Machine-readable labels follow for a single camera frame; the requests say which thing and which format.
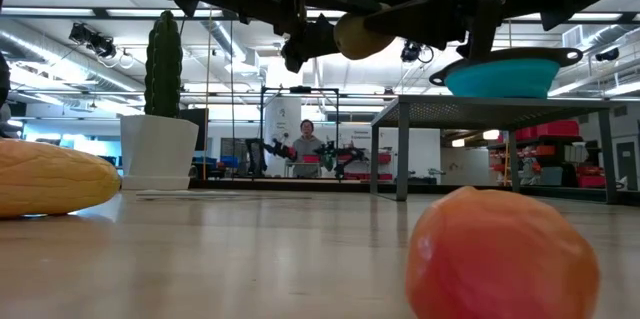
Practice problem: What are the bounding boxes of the green brown toy kiwi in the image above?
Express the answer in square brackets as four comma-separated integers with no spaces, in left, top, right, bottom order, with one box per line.
[333,3,396,61]

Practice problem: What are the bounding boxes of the orange toy peach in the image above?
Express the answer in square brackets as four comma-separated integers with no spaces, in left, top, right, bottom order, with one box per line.
[405,186,601,319]

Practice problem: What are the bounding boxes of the yellow toy corn cob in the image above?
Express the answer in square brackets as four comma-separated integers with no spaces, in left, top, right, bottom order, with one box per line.
[0,138,122,219]

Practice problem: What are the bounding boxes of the blue collapsible colander bowl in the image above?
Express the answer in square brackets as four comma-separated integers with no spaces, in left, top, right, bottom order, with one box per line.
[428,46,585,100]

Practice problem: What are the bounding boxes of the grey perforated metal riser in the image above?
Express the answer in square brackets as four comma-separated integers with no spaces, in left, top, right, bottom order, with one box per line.
[368,94,619,205]

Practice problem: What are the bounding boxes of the person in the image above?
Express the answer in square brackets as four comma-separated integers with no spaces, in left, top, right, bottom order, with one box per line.
[0,103,24,139]
[289,118,325,179]

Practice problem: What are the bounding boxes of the green cactus plant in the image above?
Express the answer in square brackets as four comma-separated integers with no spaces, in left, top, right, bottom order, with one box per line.
[143,9,184,119]

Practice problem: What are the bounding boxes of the black panel board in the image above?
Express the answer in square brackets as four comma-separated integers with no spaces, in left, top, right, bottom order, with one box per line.
[177,107,210,153]

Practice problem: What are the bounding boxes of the red storage bins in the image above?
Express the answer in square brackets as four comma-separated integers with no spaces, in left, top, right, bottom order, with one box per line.
[514,119,581,141]

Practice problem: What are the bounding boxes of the white plant pot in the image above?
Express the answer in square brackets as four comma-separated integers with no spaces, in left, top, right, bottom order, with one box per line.
[119,113,200,192]

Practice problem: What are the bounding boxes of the black overhead light bar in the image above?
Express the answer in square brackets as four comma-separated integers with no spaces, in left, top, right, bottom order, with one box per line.
[0,6,640,24]

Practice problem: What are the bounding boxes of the black ceiling camera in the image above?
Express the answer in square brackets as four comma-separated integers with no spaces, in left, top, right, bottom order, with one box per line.
[68,22,118,59]
[594,46,621,63]
[401,41,435,65]

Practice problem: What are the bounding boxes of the thin dark hanging cord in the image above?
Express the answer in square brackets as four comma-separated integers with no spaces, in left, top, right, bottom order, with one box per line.
[230,18,236,178]

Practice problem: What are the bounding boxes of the black aluminium table frame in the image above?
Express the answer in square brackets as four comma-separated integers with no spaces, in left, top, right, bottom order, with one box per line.
[189,177,640,205]

